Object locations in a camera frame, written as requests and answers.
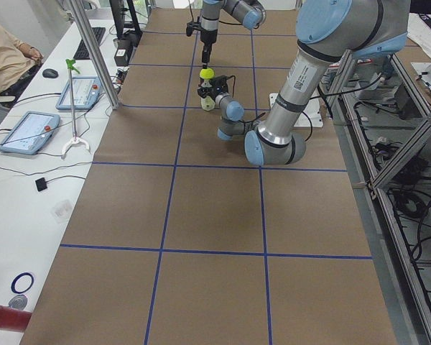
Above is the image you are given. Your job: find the red cylinder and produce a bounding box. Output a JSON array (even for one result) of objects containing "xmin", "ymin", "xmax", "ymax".
[{"xmin": 0, "ymin": 305, "xmax": 32, "ymax": 332}]

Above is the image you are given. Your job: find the aluminium side frame rack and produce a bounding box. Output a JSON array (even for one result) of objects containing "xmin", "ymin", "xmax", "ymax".
[{"xmin": 328, "ymin": 45, "xmax": 431, "ymax": 344}]

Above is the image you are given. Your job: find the clear tennis ball can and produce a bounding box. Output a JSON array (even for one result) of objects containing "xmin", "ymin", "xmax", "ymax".
[{"xmin": 198, "ymin": 78, "xmax": 215, "ymax": 111}]

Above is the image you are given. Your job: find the black box with label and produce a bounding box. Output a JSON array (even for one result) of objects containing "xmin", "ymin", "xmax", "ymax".
[{"xmin": 114, "ymin": 40, "xmax": 133, "ymax": 67}]

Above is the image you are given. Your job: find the blue teach pendant near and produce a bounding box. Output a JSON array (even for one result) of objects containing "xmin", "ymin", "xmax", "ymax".
[{"xmin": 0, "ymin": 111, "xmax": 60, "ymax": 155}]

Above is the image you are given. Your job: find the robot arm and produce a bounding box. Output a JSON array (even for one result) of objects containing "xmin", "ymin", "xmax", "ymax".
[
  {"xmin": 199, "ymin": 0, "xmax": 267, "ymax": 68},
  {"xmin": 187, "ymin": 0, "xmax": 410, "ymax": 165}
]

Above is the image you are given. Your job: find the yellow tennis ball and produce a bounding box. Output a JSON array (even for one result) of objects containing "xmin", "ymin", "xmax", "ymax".
[{"xmin": 199, "ymin": 68, "xmax": 215, "ymax": 80}]

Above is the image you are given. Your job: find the small black square device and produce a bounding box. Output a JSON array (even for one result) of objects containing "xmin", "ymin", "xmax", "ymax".
[{"xmin": 35, "ymin": 178, "xmax": 47, "ymax": 192}]

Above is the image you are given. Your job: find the person in beige shirt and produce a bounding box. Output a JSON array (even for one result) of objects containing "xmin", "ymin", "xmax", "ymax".
[{"xmin": 0, "ymin": 25, "xmax": 43, "ymax": 98}]

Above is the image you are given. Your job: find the black keyboard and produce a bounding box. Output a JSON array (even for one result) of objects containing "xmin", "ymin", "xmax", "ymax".
[{"xmin": 73, "ymin": 27, "xmax": 107, "ymax": 60}]

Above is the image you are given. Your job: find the blue teach pendant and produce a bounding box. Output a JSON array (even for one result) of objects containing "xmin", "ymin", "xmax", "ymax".
[
  {"xmin": 55, "ymin": 76, "xmax": 102, "ymax": 111},
  {"xmin": 0, "ymin": 111, "xmax": 60, "ymax": 155}
]

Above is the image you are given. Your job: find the blue teach pendant far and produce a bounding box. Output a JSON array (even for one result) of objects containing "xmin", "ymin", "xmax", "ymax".
[{"xmin": 55, "ymin": 76, "xmax": 102, "ymax": 111}]

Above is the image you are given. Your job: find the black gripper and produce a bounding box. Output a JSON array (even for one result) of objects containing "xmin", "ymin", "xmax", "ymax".
[
  {"xmin": 200, "ymin": 29, "xmax": 216, "ymax": 68},
  {"xmin": 197, "ymin": 86, "xmax": 227, "ymax": 103}
]

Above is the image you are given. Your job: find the yellow tennis ball Wilson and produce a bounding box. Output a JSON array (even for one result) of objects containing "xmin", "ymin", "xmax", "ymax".
[{"xmin": 201, "ymin": 98, "xmax": 215, "ymax": 111}]

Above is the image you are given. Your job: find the black computer mouse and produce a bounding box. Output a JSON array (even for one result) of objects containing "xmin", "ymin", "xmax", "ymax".
[{"xmin": 42, "ymin": 68, "xmax": 59, "ymax": 79}]

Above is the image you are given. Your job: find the black computer monitor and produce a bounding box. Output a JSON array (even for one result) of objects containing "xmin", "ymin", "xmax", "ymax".
[{"xmin": 109, "ymin": 0, "xmax": 142, "ymax": 42}]

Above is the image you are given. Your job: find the green white reacher grabber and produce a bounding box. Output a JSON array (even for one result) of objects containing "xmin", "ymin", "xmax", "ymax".
[{"xmin": 61, "ymin": 59, "xmax": 91, "ymax": 159}]

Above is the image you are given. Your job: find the brown paper table mat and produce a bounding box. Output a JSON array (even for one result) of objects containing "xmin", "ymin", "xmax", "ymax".
[{"xmin": 22, "ymin": 9, "xmax": 397, "ymax": 344}]

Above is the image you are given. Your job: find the aluminium frame post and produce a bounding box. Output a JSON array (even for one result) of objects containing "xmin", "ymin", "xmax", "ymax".
[{"xmin": 68, "ymin": 0, "xmax": 119, "ymax": 110}]

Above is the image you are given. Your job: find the blue tape roll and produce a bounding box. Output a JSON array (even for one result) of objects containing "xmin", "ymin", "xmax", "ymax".
[{"xmin": 10, "ymin": 272, "xmax": 34, "ymax": 295}]

